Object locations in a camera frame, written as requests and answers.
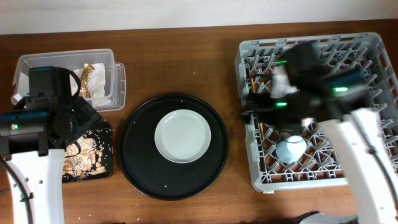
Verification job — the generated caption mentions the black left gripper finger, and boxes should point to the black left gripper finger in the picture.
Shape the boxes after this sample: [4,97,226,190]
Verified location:
[74,97,101,123]
[67,116,101,146]

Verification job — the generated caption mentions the gold snack wrapper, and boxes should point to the gold snack wrapper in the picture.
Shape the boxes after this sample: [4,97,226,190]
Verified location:
[79,63,95,98]

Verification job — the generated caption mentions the wooden chopstick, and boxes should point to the wooden chopstick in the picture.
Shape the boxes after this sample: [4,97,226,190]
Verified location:
[250,78,265,140]

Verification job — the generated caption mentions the food scraps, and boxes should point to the food scraps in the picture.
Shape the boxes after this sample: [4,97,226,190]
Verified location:
[62,131,108,182]

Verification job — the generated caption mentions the white paper napkin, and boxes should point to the white paper napkin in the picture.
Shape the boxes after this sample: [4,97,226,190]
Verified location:
[70,63,111,108]

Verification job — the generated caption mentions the light blue plastic cup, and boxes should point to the light blue plastic cup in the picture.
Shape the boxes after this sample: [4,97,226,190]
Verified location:
[275,136,307,164]

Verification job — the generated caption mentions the grey plate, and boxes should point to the grey plate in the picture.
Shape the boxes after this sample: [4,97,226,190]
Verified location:
[154,110,211,164]

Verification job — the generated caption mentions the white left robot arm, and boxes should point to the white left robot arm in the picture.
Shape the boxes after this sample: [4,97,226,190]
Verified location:
[1,96,101,223]

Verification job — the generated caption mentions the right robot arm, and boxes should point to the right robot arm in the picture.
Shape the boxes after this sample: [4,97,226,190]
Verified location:
[240,66,397,223]

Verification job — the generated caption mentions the black rectangular waste bin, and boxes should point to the black rectangular waste bin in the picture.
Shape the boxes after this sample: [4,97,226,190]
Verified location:
[62,121,113,184]

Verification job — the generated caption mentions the clear plastic waste bin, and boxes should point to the clear plastic waste bin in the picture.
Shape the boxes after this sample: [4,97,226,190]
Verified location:
[11,49,126,112]

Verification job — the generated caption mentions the grey dishwasher rack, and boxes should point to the grey dishwasher rack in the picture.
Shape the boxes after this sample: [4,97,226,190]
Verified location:
[234,32,397,193]

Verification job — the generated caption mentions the round black tray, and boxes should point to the round black tray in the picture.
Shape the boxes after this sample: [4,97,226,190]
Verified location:
[117,93,229,200]

